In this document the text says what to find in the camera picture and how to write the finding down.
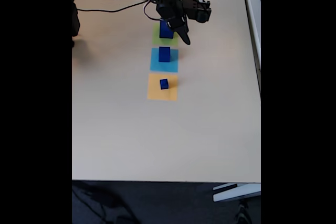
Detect large blue cube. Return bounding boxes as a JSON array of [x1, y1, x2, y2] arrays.
[[159, 18, 174, 39]]

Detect medium blue cube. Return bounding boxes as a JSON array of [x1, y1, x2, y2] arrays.
[[158, 46, 171, 63]]

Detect green paper square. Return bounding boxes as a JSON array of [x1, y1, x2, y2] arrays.
[[152, 23, 181, 46]]

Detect light blue paper square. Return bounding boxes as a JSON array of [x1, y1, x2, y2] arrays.
[[149, 47, 179, 73]]

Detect orange paper square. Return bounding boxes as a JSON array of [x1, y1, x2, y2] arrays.
[[146, 73, 179, 101]]

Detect white side desk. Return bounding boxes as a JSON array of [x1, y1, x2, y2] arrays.
[[240, 0, 261, 99]]

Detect black camera box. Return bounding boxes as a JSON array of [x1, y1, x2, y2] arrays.
[[182, 0, 212, 23]]

